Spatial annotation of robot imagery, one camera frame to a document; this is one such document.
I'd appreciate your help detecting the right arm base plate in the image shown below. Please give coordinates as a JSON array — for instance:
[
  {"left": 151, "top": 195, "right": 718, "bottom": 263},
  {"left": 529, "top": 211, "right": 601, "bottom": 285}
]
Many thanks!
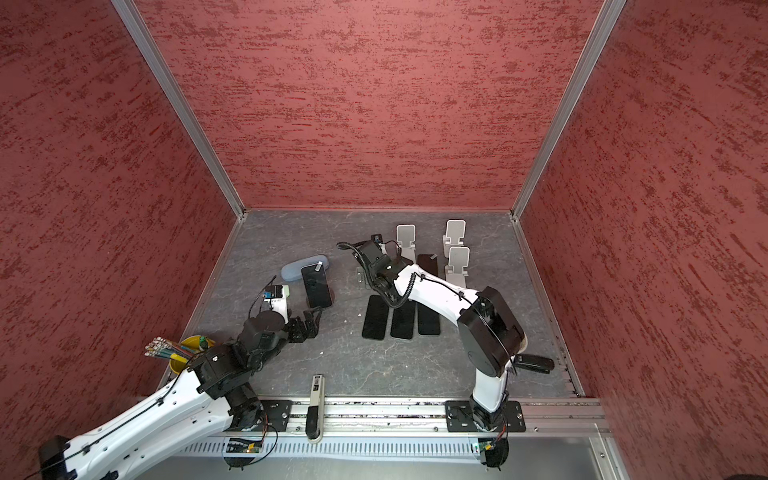
[{"left": 444, "top": 400, "right": 526, "bottom": 434}]

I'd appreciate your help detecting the white phone stand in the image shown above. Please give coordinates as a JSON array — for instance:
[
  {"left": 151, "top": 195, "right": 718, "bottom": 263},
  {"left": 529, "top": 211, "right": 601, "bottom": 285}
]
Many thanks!
[
  {"left": 442, "top": 219, "right": 466, "bottom": 258},
  {"left": 445, "top": 246, "right": 470, "bottom": 288},
  {"left": 396, "top": 224, "right": 416, "bottom": 263}
]

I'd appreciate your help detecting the black phone with sticker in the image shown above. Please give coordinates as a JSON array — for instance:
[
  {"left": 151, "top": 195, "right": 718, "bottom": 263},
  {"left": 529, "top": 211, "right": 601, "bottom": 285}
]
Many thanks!
[{"left": 417, "top": 254, "right": 439, "bottom": 277}]

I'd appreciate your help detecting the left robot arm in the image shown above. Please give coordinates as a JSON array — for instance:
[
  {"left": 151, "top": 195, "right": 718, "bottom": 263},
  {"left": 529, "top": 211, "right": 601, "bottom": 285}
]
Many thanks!
[{"left": 38, "top": 307, "right": 323, "bottom": 479}]

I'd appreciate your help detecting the yellow cup with pens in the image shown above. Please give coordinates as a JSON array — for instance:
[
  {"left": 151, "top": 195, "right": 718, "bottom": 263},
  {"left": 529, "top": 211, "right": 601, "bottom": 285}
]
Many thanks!
[{"left": 144, "top": 335, "right": 215, "bottom": 375}]

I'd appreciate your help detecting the black remote on table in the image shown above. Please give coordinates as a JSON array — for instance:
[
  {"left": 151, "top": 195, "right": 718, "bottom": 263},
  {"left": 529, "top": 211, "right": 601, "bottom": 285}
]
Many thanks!
[{"left": 512, "top": 354, "right": 555, "bottom": 374}]

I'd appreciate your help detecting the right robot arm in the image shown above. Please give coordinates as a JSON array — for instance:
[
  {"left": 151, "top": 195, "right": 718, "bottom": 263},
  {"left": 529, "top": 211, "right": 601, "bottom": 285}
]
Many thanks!
[{"left": 337, "top": 235, "right": 527, "bottom": 431}]

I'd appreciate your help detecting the purple edged phone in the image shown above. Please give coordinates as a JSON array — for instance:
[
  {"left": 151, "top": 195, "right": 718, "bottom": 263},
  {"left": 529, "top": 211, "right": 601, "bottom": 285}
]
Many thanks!
[{"left": 301, "top": 261, "right": 333, "bottom": 308}]

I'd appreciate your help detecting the aluminium rail frame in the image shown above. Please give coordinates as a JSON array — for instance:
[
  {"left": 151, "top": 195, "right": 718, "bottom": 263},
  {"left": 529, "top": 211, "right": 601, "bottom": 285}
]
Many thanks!
[{"left": 209, "top": 394, "right": 610, "bottom": 438}]

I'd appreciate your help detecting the grey oval pad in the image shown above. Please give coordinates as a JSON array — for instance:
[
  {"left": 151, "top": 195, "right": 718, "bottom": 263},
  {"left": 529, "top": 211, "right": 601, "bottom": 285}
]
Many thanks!
[{"left": 280, "top": 255, "right": 330, "bottom": 283}]

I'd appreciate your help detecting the black phone stand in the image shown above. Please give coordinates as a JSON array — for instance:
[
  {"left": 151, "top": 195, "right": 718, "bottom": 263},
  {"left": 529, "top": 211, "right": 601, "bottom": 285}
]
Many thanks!
[{"left": 390, "top": 301, "right": 416, "bottom": 340}]

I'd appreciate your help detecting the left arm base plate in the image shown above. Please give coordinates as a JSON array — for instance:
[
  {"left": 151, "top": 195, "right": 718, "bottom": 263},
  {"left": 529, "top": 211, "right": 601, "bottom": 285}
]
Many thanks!
[{"left": 256, "top": 398, "right": 294, "bottom": 433}]

